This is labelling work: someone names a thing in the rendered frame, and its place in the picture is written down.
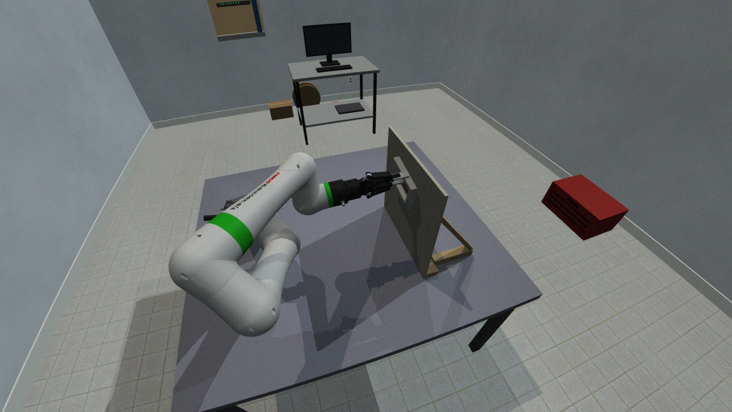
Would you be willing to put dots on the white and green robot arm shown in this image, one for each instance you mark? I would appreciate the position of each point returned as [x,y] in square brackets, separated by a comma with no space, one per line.
[205,264]

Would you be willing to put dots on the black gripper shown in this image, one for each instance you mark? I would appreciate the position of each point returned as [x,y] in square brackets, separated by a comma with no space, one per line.
[373,184]

